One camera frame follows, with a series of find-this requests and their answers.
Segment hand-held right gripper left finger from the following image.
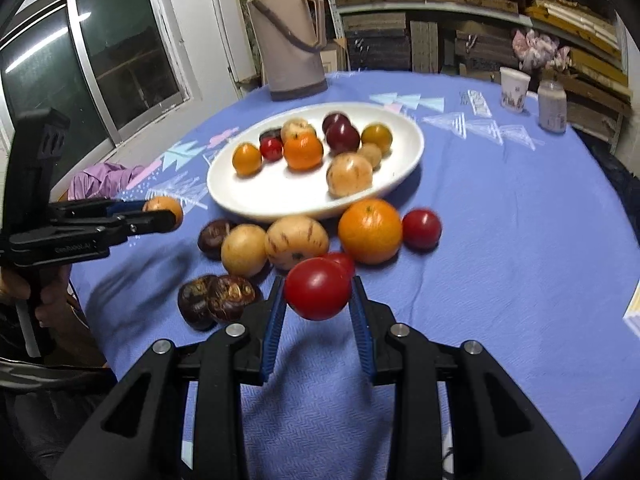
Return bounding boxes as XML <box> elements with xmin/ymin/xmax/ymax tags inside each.
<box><xmin>50</xmin><ymin>276</ymin><xmax>288</xmax><ymax>480</ymax></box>

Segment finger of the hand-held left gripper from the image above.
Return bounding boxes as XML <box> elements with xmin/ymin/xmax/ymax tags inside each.
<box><xmin>7</xmin><ymin>208</ymin><xmax>177</xmax><ymax>262</ymax></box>
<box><xmin>49</xmin><ymin>198</ymin><xmax>151</xmax><ymax>221</ymax></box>

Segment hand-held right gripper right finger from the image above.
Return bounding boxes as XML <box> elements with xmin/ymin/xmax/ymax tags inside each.
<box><xmin>348</xmin><ymin>275</ymin><xmax>583</xmax><ymax>480</ymax></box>

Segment small striped pepino melon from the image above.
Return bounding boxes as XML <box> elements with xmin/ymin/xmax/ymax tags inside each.
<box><xmin>142</xmin><ymin>196</ymin><xmax>184</xmax><ymax>231</ymax></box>

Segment red tomato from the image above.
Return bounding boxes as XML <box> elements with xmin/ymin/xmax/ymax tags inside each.
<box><xmin>259</xmin><ymin>137</ymin><xmax>284</xmax><ymax>162</ymax></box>
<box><xmin>322</xmin><ymin>252</ymin><xmax>357</xmax><ymax>281</ymax></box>
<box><xmin>284</xmin><ymin>257</ymin><xmax>353</xmax><ymax>322</ymax></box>
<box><xmin>402</xmin><ymin>209</ymin><xmax>443</xmax><ymax>251</ymax></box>

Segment plain yellow pepino melon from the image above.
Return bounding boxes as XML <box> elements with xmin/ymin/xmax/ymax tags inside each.
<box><xmin>221</xmin><ymin>224</ymin><xmax>268</xmax><ymax>278</ymax></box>

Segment large striped pepino melon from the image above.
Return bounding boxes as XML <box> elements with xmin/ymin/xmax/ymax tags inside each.
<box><xmin>264</xmin><ymin>215</ymin><xmax>330</xmax><ymax>272</ymax></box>

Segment large orange mandarin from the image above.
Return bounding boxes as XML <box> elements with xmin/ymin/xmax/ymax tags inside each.
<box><xmin>338</xmin><ymin>198</ymin><xmax>403</xmax><ymax>266</ymax></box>

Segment white oval plate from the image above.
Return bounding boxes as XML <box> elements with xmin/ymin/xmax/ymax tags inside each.
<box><xmin>206</xmin><ymin>102</ymin><xmax>426</xmax><ymax>223</ymax></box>

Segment pale yellow pepino melon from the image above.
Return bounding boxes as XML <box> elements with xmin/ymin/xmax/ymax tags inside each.
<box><xmin>280</xmin><ymin>118</ymin><xmax>317</xmax><ymax>143</ymax></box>

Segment tan round sapodilla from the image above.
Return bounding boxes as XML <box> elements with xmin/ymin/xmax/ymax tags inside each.
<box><xmin>357</xmin><ymin>142</ymin><xmax>383</xmax><ymax>170</ymax></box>

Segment yellow orange tomato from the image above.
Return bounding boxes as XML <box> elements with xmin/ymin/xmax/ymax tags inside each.
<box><xmin>361</xmin><ymin>123</ymin><xmax>393</xmax><ymax>156</ymax></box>

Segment dark red plum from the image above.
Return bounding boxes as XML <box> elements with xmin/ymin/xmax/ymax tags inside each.
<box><xmin>325</xmin><ymin>123</ymin><xmax>361</xmax><ymax>156</ymax></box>
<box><xmin>322</xmin><ymin>112</ymin><xmax>352</xmax><ymax>133</ymax></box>

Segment person's left hand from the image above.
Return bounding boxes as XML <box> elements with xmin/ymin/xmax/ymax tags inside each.
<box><xmin>0</xmin><ymin>265</ymin><xmax>91</xmax><ymax>346</ymax></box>

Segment purple cloth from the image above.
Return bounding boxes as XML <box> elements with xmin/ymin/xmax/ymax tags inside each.
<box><xmin>67</xmin><ymin>162</ymin><xmax>161</xmax><ymax>202</ymax></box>

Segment white framed window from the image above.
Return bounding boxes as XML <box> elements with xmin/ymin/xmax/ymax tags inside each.
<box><xmin>0</xmin><ymin>0</ymin><xmax>193</xmax><ymax>181</ymax></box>

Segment small orange kumquat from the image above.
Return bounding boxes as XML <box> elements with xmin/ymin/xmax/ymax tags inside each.
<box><xmin>232</xmin><ymin>143</ymin><xmax>263</xmax><ymax>177</ymax></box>

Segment blue printed tablecloth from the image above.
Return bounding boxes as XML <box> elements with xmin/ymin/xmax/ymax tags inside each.
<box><xmin>65</xmin><ymin>70</ymin><xmax>640</xmax><ymax>480</ymax></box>

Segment round striped pepino melon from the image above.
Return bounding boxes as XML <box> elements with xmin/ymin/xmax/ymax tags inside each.
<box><xmin>326</xmin><ymin>152</ymin><xmax>374</xmax><ymax>198</ymax></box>

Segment beige thermos flask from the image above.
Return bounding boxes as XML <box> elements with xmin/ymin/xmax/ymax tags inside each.
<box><xmin>246</xmin><ymin>0</ymin><xmax>328</xmax><ymax>102</ymax></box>

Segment cardboard box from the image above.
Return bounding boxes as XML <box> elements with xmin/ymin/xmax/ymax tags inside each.
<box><xmin>320</xmin><ymin>37</ymin><xmax>348</xmax><ymax>73</ymax></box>

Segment white printed paper cup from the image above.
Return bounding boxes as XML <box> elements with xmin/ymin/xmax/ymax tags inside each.
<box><xmin>500</xmin><ymin>66</ymin><xmax>531</xmax><ymax>112</ymax></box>

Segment glass jar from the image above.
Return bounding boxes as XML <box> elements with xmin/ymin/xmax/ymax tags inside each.
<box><xmin>537</xmin><ymin>80</ymin><xmax>568</xmax><ymax>134</ymax></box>

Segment black bag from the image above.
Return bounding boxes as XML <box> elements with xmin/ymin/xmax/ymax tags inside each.
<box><xmin>575</xmin><ymin>130</ymin><xmax>640</xmax><ymax>246</ymax></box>

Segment pink artificial flowers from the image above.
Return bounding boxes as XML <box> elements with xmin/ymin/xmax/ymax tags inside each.
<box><xmin>512</xmin><ymin>29</ymin><xmax>572</xmax><ymax>73</ymax></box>

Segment shelf with wooden boards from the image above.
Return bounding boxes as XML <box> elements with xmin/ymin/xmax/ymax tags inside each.
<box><xmin>320</xmin><ymin>0</ymin><xmax>633</xmax><ymax>151</ymax></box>

